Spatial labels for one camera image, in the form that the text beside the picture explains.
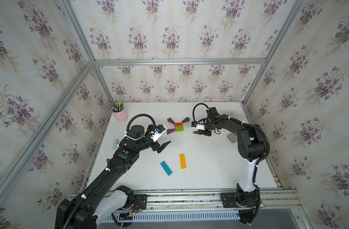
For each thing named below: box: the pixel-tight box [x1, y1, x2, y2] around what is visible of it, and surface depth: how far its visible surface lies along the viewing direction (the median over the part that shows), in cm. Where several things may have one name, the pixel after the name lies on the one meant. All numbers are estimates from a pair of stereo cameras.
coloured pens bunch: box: [108, 99, 125, 113], surface depth 104 cm
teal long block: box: [160, 160, 173, 177], surface depth 86 cm
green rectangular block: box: [174, 125, 184, 132], surface depth 103 cm
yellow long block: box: [179, 153, 187, 169], surface depth 90 cm
